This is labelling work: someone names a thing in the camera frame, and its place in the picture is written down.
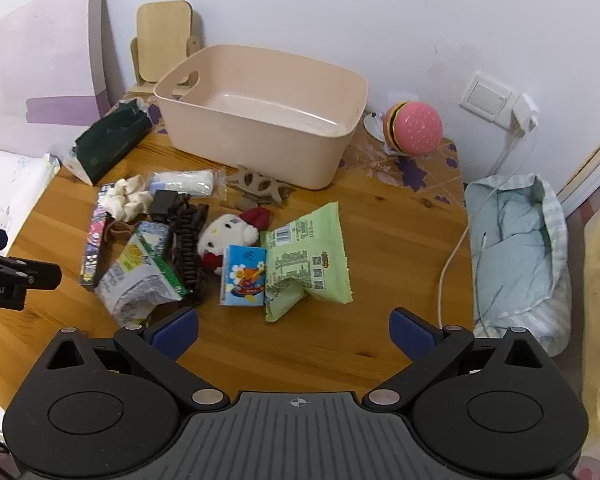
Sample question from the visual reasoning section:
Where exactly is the white paper pad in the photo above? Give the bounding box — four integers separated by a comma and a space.
0, 148, 61, 257

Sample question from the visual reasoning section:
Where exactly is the pink hamburger toy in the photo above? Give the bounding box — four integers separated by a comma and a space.
383, 101, 444, 157

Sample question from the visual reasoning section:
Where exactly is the cream door frame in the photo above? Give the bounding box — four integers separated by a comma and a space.
554, 121, 600, 217

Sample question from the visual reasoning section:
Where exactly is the blue tissue pack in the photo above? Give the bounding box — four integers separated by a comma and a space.
217, 244, 269, 307

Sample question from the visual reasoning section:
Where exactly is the dark brown hair clip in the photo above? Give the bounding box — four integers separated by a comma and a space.
166, 202, 209, 307

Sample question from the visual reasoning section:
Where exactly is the brown leather strap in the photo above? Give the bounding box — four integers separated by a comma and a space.
104, 222, 137, 249

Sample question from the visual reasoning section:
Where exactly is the long black pink box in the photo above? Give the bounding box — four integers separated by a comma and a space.
79, 184, 114, 289

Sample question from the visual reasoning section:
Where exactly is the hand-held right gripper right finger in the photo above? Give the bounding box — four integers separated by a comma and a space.
362, 308, 546, 409

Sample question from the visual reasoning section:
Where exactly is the beige plastic basket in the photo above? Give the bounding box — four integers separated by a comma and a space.
153, 44, 370, 191

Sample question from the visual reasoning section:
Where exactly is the purple flowered clear mat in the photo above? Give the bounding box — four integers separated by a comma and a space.
339, 121, 467, 207

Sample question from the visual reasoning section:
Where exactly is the clear plastic packet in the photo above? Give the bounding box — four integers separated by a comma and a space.
147, 169, 229, 202

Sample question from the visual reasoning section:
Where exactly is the wooden phone stand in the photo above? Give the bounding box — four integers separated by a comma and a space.
128, 0, 201, 99

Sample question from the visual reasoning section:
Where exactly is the white charger plug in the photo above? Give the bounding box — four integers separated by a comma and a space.
509, 93, 541, 137

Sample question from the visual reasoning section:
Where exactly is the green snack packet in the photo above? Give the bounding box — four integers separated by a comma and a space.
259, 201, 354, 323

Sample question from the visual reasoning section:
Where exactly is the dark green tissue pack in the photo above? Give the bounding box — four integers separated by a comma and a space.
60, 99, 154, 187

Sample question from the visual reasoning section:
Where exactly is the white wall switch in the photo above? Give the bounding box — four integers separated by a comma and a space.
459, 72, 519, 124

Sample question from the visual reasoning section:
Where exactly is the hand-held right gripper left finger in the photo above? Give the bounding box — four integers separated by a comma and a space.
45, 307, 231, 409

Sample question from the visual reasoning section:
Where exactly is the white cat plush toy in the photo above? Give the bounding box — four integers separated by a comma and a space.
197, 207, 271, 277

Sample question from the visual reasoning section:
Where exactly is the wooden desk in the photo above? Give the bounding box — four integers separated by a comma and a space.
0, 104, 476, 412

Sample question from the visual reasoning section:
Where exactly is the white green milk packet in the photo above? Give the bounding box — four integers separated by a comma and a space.
94, 221, 189, 326

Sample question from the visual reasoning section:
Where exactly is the white scrunchie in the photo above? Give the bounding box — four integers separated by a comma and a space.
101, 174, 154, 222

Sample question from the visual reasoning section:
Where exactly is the small black box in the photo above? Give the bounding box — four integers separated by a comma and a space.
149, 190, 189, 222

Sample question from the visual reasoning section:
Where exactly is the lilac white board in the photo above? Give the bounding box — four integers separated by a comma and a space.
0, 0, 112, 157

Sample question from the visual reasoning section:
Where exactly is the light blue pillow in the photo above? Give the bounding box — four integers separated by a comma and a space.
463, 173, 572, 357

